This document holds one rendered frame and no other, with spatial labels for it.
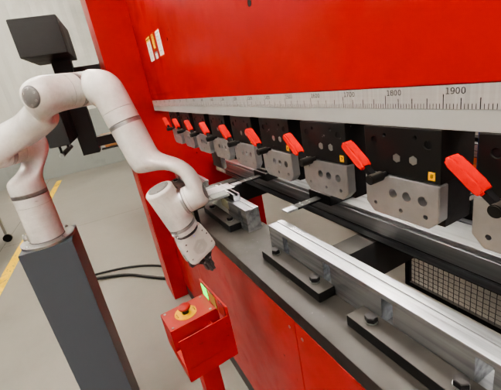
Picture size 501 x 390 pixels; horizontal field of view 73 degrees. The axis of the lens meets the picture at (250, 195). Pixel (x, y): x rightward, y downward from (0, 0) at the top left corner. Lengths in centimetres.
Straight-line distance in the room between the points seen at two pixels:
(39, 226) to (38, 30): 129
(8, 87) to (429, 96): 848
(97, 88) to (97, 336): 102
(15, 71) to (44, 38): 635
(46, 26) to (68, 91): 132
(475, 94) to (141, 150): 75
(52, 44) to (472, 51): 216
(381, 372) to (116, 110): 86
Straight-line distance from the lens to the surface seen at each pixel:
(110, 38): 225
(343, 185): 73
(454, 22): 54
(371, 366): 80
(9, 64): 874
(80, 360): 169
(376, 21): 62
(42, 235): 146
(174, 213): 97
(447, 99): 55
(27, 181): 142
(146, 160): 95
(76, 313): 156
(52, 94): 107
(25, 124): 124
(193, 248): 104
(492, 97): 52
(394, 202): 65
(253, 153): 105
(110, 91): 98
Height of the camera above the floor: 147
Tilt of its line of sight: 20 degrees down
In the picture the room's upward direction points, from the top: 11 degrees counter-clockwise
